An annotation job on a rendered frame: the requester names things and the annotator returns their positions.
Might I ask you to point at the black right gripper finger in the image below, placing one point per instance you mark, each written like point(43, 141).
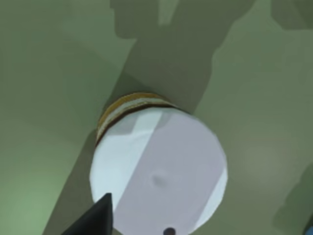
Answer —
point(94, 218)

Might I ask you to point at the white-lidded cylindrical can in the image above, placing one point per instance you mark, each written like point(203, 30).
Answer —
point(166, 159)

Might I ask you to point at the blue object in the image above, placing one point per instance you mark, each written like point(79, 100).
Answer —
point(309, 231)

